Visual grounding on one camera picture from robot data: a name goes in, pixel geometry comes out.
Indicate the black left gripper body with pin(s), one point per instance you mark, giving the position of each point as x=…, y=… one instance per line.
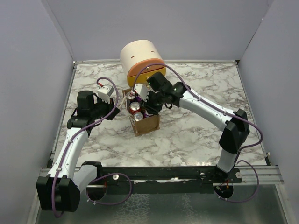
x=102, y=108

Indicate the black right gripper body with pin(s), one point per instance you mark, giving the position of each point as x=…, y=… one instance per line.
x=154, y=102

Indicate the purple fanta can front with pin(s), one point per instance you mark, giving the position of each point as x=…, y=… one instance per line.
x=138, y=99

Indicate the red cola can front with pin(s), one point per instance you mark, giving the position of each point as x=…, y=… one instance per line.
x=134, y=107

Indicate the red cola can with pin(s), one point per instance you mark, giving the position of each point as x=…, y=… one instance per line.
x=138, y=116
x=134, y=107

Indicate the brown canvas bag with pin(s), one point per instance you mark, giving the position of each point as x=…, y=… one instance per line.
x=144, y=126

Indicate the silver blue energy drink can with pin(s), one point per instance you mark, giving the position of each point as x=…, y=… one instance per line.
x=130, y=96

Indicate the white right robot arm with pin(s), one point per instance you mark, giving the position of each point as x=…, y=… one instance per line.
x=233, y=125

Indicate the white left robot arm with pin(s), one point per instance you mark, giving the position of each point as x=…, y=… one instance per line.
x=60, y=190

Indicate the cream round drawer cabinet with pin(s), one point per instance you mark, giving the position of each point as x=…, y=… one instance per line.
x=139, y=60

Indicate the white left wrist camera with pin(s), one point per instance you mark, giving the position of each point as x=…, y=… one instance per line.
x=105, y=92

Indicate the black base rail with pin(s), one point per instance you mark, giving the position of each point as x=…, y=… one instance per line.
x=158, y=180

